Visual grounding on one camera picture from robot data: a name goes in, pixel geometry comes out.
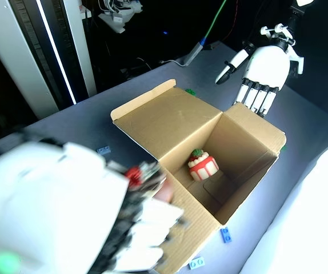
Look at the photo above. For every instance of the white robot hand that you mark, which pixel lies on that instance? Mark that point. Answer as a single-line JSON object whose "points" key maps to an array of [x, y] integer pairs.
{"points": [[52, 199], [269, 65]]}

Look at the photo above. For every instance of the cardboard box with flaps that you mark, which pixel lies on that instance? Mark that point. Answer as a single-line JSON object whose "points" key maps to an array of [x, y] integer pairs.
{"points": [[167, 120]]}

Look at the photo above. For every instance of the red white toy cake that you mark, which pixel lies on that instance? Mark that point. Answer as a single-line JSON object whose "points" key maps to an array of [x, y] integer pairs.
{"points": [[204, 168]]}

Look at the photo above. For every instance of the light blue flat toy brick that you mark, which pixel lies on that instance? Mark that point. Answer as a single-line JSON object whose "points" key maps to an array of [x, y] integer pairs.
{"points": [[104, 149], [196, 263]]}

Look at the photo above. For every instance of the grey table cloth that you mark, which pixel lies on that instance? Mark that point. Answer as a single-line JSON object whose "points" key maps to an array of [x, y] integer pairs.
{"points": [[81, 122]]}

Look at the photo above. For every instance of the white sheet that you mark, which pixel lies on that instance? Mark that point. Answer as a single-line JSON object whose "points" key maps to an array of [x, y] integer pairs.
{"points": [[309, 214]]}

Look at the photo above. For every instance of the heap of white plastic parts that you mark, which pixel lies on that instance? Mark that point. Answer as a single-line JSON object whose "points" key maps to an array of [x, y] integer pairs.
{"points": [[118, 20]]}

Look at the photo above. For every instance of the white metal cabinet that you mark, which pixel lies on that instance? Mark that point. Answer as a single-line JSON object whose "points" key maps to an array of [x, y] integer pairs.
{"points": [[9, 42]]}

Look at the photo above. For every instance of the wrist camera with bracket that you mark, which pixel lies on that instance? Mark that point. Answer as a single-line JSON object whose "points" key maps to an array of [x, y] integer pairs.
{"points": [[299, 64]]}

